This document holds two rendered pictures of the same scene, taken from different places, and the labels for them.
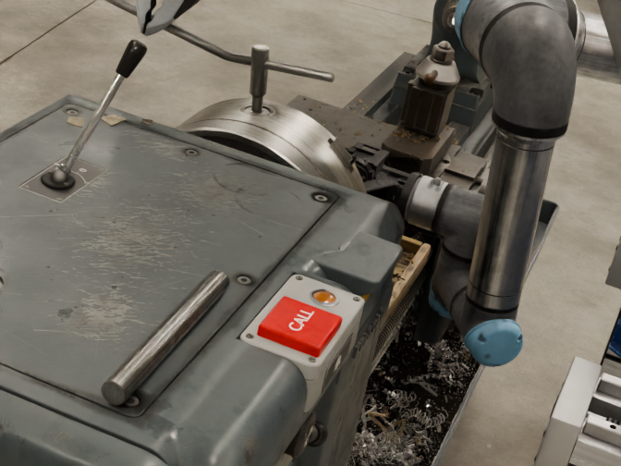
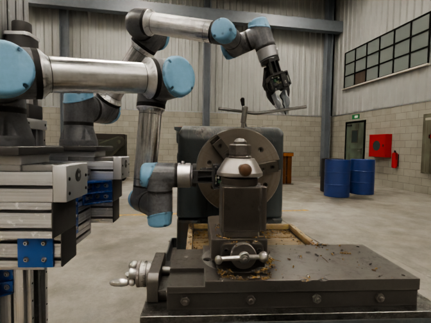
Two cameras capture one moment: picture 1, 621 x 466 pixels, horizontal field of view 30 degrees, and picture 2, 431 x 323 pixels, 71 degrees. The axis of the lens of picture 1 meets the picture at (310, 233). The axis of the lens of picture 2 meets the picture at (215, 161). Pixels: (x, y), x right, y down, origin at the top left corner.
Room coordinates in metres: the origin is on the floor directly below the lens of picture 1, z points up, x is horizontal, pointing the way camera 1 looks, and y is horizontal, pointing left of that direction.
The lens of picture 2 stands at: (2.41, -0.38, 1.17)
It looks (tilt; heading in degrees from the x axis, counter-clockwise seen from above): 3 degrees down; 160
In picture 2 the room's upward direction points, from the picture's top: 1 degrees clockwise
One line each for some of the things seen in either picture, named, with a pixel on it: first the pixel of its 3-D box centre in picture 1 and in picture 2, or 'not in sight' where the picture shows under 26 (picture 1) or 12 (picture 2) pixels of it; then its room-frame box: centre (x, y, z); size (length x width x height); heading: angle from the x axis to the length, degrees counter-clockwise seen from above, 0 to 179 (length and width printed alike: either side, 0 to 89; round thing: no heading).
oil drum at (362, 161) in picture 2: not in sight; (362, 176); (-3.58, 5.75, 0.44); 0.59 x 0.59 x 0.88
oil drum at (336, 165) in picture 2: not in sight; (337, 177); (-3.42, 4.82, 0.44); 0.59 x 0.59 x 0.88
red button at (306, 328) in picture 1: (299, 328); not in sight; (0.87, -0.01, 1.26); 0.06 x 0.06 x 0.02; 74
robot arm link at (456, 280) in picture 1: (462, 284); (157, 206); (1.49, -0.24, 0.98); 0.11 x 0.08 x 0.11; 17
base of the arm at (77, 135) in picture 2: not in sight; (79, 134); (1.02, -0.50, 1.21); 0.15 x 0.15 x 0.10
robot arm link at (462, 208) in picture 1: (476, 221); (159, 175); (1.50, -0.23, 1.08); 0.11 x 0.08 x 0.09; 74
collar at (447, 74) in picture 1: (439, 67); (239, 166); (1.94, -0.16, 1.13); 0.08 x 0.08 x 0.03
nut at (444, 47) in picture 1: (443, 51); (240, 148); (1.94, -0.16, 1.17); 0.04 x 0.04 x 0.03
